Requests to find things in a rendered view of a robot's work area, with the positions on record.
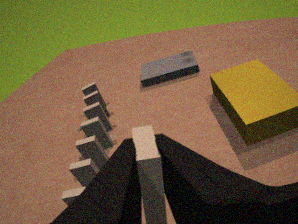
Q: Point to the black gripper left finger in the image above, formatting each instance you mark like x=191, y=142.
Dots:
x=114, y=194

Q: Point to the yellow rectangular block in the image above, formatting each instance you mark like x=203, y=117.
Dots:
x=259, y=104

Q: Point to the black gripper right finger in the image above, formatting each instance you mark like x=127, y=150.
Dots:
x=200, y=191

